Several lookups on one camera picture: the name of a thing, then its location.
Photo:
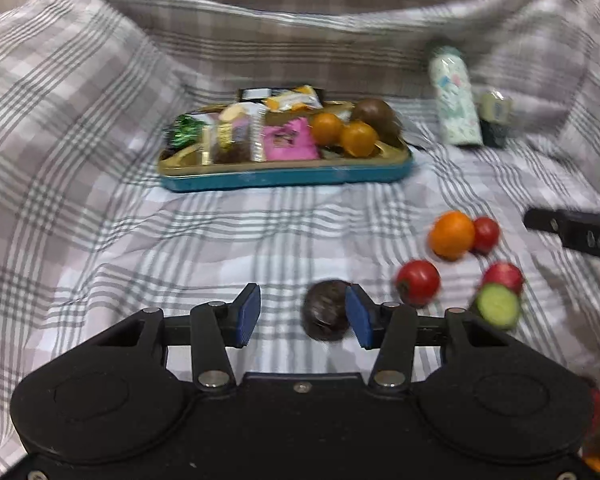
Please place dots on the grey plaid cloth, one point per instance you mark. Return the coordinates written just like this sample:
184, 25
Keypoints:
105, 185

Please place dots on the green candy wrapper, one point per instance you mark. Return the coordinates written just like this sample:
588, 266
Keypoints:
182, 130

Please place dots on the white black snack packet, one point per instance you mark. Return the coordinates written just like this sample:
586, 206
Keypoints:
255, 93

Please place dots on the upright cucumber piece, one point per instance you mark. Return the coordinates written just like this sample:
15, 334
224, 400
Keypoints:
498, 306

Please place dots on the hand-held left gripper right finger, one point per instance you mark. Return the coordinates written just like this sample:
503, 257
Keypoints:
359, 316

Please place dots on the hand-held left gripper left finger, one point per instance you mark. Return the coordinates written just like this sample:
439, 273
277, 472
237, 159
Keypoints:
245, 314

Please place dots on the white printed bottle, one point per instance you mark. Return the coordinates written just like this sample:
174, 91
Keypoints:
455, 97

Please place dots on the yellow orange snack packet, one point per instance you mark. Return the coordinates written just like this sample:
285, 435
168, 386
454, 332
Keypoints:
292, 99

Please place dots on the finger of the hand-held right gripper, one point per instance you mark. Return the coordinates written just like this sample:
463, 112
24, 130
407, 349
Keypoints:
555, 220

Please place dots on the blue tin tray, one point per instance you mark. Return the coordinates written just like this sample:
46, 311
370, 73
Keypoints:
280, 177

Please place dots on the pink snack packet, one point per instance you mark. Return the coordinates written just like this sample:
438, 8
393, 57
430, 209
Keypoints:
287, 141

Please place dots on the large orange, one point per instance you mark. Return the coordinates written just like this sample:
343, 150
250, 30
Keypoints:
452, 235

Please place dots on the round dark water chestnut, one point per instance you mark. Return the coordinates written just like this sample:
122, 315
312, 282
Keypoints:
325, 317

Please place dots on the clear brown snack packet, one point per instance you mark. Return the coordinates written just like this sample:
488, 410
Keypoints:
232, 135

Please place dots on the brown round fruit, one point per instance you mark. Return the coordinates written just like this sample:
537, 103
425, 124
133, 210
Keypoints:
375, 114

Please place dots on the green can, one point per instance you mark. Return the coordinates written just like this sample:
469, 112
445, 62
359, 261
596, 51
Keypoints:
497, 119

